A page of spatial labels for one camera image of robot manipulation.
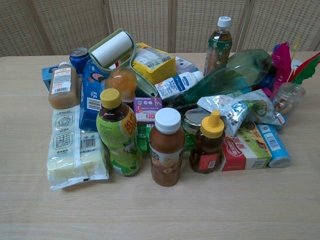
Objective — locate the brown juice bottle white label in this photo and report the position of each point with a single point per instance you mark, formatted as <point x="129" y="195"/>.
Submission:
<point x="62" y="87"/>

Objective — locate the white sponge pack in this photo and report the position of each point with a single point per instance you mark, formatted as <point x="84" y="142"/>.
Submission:
<point x="65" y="150"/>

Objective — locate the honey bottle yellow cap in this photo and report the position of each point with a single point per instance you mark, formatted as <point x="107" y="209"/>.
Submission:
<point x="207" y="150"/>

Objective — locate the light blue canister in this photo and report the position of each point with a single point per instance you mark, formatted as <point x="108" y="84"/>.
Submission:
<point x="277" y="147"/>

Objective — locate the green tea bottle yellow cap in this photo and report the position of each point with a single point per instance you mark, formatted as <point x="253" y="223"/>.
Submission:
<point x="120" y="140"/>

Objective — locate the white green foil snack bag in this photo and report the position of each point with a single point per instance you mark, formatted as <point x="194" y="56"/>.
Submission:
<point x="240" y="107"/>

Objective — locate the blue soda can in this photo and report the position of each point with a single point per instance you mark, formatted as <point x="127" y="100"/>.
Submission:
<point x="78" y="60"/>

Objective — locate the large green plastic bottle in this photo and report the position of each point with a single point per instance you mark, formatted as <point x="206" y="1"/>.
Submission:
<point x="240" y="70"/>

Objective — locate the small purple box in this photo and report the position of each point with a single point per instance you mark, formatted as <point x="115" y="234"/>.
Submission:
<point x="147" y="108"/>

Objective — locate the grey-blue cardboard box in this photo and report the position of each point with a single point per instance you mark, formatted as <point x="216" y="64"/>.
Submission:
<point x="46" y="77"/>

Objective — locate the blue plastic toy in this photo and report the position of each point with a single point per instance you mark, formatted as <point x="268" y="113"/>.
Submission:
<point x="267" y="80"/>

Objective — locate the colourful feather shuttlecock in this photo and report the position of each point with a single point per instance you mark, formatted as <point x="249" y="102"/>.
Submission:
<point x="282" y="62"/>

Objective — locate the tea bottle white cap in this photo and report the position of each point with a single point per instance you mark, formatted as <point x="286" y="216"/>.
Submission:
<point x="220" y="47"/>

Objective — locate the red and green carton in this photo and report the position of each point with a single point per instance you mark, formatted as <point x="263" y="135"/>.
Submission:
<point x="247" y="147"/>

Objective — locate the small white box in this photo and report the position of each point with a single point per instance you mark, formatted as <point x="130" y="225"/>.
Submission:
<point x="185" y="65"/>

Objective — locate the yellow snack bag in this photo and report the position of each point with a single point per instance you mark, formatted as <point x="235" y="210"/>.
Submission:
<point x="160" y="68"/>

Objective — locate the orange liquid bottle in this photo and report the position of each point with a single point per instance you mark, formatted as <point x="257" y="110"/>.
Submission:
<point x="121" y="81"/>

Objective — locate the brown drink bottle white cap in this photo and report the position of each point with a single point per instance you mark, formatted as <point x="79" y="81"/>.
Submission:
<point x="166" y="152"/>

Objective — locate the green lint roller white roll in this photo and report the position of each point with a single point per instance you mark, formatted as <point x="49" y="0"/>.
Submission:
<point x="113" y="48"/>

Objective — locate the green crumpled plastic bottle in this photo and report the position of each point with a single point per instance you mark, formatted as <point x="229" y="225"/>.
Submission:
<point x="143" y="140"/>

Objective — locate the glass jar metal lid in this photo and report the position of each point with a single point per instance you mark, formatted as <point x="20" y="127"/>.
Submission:
<point x="193" y="122"/>

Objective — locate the white bottle blue label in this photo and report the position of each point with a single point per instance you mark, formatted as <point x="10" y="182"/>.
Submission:
<point x="175" y="85"/>

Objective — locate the woven folding screen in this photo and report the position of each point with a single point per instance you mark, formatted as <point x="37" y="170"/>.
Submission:
<point x="160" y="22"/>

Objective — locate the clear plastic cup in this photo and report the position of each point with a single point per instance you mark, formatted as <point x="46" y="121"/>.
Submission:
<point x="290" y="98"/>

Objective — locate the blue Oreo cookie box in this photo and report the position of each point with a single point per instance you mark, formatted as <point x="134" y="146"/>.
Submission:
<point x="91" y="100"/>

